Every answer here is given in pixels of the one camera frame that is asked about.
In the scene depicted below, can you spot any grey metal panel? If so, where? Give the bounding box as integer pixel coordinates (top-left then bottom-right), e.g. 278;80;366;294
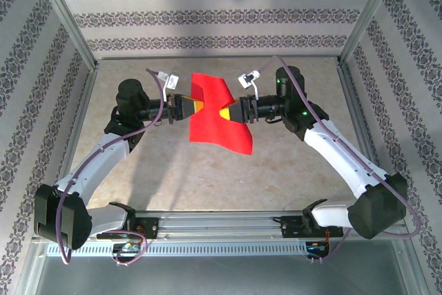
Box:
34;256;410;295

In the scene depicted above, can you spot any aluminium table edge rail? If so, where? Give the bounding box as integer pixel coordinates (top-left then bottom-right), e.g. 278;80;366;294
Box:
46;61;99;216
336;58;405;215
96;55;341;61

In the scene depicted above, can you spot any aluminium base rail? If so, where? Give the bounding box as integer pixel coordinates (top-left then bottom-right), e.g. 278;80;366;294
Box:
31;209;408;242

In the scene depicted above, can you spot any aluminium frame post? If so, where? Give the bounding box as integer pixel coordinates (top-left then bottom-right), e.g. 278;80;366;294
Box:
28;0;99;72
13;249;46;295
396;239;431;295
339;0;405;66

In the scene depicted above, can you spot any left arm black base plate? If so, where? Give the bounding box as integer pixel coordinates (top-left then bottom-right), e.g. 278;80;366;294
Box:
96;216;160;240

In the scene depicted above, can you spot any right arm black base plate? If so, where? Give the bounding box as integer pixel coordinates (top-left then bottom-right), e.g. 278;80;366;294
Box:
281;216;345;240

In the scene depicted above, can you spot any grey slotted cable duct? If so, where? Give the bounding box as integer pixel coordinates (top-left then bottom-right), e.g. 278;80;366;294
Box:
46;242;331;258

